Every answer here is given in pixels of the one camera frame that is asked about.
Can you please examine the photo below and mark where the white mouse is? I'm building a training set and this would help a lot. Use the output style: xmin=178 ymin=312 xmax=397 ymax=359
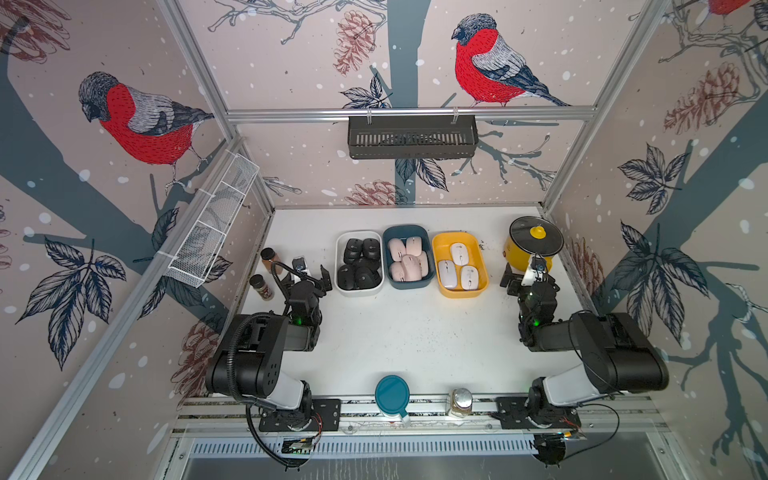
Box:
xmin=450 ymin=242 xmax=469 ymax=266
xmin=460 ymin=265 xmax=480 ymax=291
xmin=437 ymin=260 xmax=459 ymax=290

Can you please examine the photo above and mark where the pink mouse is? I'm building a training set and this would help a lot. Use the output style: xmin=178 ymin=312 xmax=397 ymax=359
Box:
xmin=417 ymin=251 xmax=429 ymax=278
xmin=405 ymin=236 xmax=423 ymax=257
xmin=387 ymin=238 xmax=407 ymax=262
xmin=389 ymin=261 xmax=406 ymax=282
xmin=400 ymin=254 xmax=423 ymax=282

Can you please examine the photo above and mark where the pink mouse top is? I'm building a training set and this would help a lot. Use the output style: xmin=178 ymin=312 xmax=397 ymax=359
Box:
xmin=400 ymin=254 xmax=423 ymax=282

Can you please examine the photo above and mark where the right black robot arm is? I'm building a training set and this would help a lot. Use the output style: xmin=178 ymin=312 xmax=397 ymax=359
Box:
xmin=500 ymin=266 xmax=669 ymax=427

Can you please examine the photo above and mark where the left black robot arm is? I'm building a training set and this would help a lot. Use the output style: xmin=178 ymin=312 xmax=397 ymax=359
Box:
xmin=205 ymin=259 xmax=332 ymax=431

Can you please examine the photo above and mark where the white storage box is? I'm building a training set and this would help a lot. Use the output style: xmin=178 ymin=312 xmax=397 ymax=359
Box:
xmin=333 ymin=230 xmax=385 ymax=297

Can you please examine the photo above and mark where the yellow storage box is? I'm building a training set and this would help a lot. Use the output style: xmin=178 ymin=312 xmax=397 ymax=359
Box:
xmin=432 ymin=231 xmax=489 ymax=299

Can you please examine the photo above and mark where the teal storage box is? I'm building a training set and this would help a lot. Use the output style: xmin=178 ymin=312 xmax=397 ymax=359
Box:
xmin=382 ymin=224 xmax=436 ymax=290

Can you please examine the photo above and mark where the yellow pot with black lid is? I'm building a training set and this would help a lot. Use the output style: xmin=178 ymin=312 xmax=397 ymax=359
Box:
xmin=504 ymin=216 xmax=564 ymax=272

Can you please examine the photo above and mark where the brown spice bottle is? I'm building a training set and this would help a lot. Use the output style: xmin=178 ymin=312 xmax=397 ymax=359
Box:
xmin=260 ymin=247 xmax=283 ymax=276

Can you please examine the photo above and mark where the dark spice bottle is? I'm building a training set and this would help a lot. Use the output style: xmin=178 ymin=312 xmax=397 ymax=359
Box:
xmin=249 ymin=274 xmax=274 ymax=301

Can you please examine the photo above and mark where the teal round lid container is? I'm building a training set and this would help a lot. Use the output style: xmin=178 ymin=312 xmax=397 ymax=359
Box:
xmin=374 ymin=375 xmax=410 ymax=419

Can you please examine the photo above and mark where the small glass jar silver lid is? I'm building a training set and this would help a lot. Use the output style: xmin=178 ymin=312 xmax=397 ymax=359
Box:
xmin=447 ymin=388 xmax=473 ymax=418

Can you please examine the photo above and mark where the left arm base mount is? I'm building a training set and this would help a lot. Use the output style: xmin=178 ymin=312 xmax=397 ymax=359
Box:
xmin=259 ymin=398 xmax=341 ymax=433

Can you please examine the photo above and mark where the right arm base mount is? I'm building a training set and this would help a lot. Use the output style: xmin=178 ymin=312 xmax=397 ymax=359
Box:
xmin=490 ymin=396 xmax=581 ymax=431

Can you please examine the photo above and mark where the white wire mesh shelf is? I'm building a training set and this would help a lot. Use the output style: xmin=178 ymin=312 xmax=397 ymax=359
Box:
xmin=165 ymin=151 xmax=260 ymax=288

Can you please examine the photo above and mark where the black hanging wire basket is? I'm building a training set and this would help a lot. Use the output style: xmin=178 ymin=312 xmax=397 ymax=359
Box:
xmin=347 ymin=115 xmax=479 ymax=160

